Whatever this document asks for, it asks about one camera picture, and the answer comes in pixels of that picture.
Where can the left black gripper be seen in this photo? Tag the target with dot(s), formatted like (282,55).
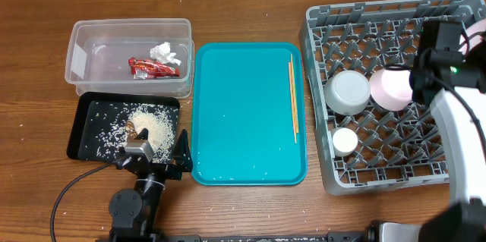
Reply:
(181,162)

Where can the pink plate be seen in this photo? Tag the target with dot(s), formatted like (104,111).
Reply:
(474,31)

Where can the red snack wrapper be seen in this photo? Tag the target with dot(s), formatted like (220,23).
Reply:
(143,69)

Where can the white tissue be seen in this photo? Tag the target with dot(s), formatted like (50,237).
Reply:
(164,55)

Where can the pink small bowl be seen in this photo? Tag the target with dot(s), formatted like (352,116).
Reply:
(391,89)

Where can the grey bowl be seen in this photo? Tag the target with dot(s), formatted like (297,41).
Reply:
(347,93)

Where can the wooden chopstick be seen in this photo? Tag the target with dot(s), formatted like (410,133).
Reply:
(296,107)
(291,90)

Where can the white cup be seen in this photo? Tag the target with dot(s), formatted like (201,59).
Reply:
(344,141)

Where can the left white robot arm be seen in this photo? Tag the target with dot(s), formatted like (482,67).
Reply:
(133,211)

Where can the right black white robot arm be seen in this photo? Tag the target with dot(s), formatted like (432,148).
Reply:
(448,76)

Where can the grey dishwasher rack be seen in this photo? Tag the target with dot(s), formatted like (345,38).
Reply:
(395,149)

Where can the spilled rice pile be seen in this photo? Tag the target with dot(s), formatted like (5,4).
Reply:
(104,130)

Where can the brown food scrap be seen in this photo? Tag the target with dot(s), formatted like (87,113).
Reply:
(130,130)

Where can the black plastic tray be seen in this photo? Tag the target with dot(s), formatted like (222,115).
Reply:
(83,107)

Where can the teal plastic serving tray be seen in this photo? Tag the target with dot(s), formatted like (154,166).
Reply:
(241,131)

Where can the clear plastic bin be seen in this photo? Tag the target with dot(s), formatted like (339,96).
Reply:
(98,53)

